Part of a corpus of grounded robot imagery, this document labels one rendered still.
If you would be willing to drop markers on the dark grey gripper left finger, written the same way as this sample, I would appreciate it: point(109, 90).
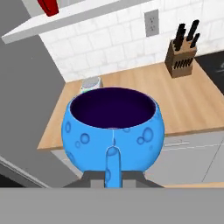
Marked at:
point(90, 178)

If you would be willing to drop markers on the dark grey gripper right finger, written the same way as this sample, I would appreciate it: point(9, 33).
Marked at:
point(134, 178)

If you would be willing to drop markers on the blue bubble-pattern mug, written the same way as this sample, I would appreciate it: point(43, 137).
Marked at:
point(87, 137)

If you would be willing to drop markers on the grey tall cabinet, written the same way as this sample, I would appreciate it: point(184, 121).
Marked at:
point(26, 110)

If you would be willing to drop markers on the grey cupboard door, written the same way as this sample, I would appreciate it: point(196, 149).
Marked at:
point(180, 166)

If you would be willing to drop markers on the grey drawer front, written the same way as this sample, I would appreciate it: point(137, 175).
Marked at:
point(192, 140)

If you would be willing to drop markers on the small pale glass jar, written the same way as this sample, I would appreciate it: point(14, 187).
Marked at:
point(91, 84)

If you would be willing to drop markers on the wooden knife block with knives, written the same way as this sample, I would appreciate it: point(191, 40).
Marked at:
point(180, 58)

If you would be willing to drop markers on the black hob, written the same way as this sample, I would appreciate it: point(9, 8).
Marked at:
point(213, 70)

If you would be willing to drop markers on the red cup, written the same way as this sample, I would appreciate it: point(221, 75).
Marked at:
point(49, 6)

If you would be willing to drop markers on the grey wall power outlet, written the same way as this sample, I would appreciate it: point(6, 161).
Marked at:
point(151, 22)

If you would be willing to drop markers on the white wall shelf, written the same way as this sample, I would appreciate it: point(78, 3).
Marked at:
point(67, 17)

